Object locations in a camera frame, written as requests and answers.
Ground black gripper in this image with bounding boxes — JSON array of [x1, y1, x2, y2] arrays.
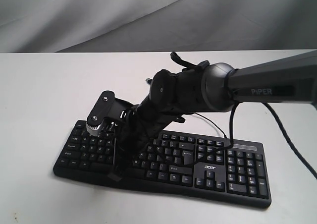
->
[[107, 103, 185, 182]]

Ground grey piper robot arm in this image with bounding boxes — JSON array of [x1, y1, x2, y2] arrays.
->
[[106, 51, 317, 181]]

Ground black acer keyboard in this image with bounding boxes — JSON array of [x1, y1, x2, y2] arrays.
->
[[53, 120, 271, 208]]

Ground grey backdrop cloth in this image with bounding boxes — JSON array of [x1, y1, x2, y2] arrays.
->
[[0, 0, 317, 53]]

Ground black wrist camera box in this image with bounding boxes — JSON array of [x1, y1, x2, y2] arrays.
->
[[86, 90, 133, 136]]

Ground black USB cable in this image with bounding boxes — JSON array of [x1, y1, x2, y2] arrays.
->
[[145, 77, 228, 139]]

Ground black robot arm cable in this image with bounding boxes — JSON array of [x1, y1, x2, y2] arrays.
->
[[158, 102, 317, 180]]

